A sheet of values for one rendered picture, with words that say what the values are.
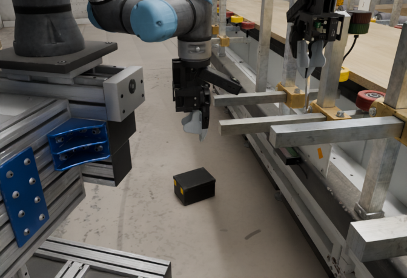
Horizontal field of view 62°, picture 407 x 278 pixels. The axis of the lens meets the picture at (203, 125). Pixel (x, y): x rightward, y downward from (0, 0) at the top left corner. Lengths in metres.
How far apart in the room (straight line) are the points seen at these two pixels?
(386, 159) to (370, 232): 0.39
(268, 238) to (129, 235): 0.69
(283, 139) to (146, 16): 0.32
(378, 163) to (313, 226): 0.89
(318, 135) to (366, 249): 0.26
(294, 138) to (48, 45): 0.54
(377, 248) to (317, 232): 1.20
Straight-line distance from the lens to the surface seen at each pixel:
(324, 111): 0.94
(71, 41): 0.81
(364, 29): 0.93
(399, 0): 2.49
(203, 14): 0.72
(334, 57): 0.92
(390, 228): 0.43
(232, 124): 0.83
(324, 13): 0.75
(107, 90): 0.74
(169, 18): 0.63
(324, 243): 1.57
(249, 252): 1.70
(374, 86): 1.12
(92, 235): 1.85
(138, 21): 0.64
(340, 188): 0.94
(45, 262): 1.48
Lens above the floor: 1.22
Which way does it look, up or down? 26 degrees down
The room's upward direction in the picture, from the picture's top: straight up
